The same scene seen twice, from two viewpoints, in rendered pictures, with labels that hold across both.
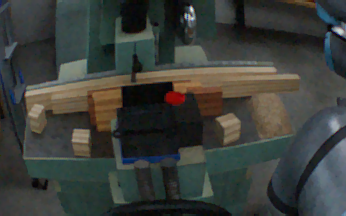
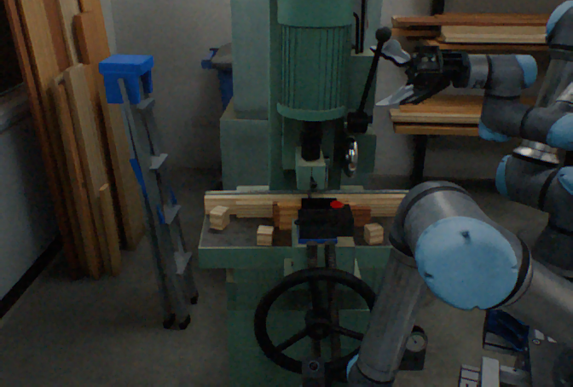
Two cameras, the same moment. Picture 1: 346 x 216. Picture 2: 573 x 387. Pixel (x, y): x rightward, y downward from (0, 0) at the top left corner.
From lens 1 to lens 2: 54 cm
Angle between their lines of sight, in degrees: 13
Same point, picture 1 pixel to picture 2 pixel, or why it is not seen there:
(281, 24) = (476, 170)
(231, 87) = (379, 209)
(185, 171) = (340, 251)
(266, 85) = not seen: hidden behind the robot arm
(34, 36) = (176, 159)
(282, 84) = not seen: hidden behind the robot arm
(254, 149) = not seen: hidden behind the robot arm
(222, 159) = (369, 256)
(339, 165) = (426, 205)
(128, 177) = (301, 254)
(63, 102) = (249, 208)
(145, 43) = (319, 169)
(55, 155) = (237, 245)
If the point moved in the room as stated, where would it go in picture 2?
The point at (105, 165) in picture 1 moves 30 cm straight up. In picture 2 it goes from (282, 252) to (283, 138)
